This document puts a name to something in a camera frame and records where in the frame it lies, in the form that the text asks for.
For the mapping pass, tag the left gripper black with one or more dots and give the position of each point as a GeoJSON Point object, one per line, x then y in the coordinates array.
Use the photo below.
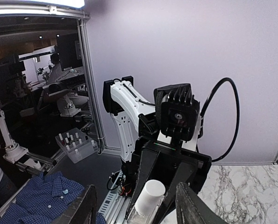
{"type": "Point", "coordinates": [170, 165]}

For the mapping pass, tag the black monitor screen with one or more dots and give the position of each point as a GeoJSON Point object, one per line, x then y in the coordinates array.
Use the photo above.
{"type": "Point", "coordinates": [68, 48]}

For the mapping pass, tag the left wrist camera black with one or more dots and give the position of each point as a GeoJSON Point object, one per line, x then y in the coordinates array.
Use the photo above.
{"type": "Point", "coordinates": [176, 111]}

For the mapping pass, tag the blue checked shirt forearm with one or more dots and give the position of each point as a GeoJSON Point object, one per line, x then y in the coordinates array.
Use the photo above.
{"type": "Point", "coordinates": [42, 200]}

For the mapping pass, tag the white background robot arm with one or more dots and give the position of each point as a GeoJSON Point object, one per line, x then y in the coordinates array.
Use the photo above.
{"type": "Point", "coordinates": [13, 150]}

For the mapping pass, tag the clear acrylic polish organizer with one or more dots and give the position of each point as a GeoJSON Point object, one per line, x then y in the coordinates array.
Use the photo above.
{"type": "Point", "coordinates": [76, 144]}

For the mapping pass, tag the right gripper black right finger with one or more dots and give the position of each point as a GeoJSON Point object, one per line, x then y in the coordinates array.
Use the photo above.
{"type": "Point", "coordinates": [190, 209]}

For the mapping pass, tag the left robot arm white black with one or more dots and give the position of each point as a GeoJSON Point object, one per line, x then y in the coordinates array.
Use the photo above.
{"type": "Point", "coordinates": [158, 140]}

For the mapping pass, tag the person seated in background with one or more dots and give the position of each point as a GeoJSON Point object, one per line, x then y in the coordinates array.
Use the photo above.
{"type": "Point", "coordinates": [56, 72]}

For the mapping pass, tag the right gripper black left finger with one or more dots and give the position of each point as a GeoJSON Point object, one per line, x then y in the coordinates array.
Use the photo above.
{"type": "Point", "coordinates": [82, 210]}

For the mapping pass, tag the clear nail polish bottle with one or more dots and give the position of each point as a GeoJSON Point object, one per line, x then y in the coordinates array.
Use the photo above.
{"type": "Point", "coordinates": [136, 218]}

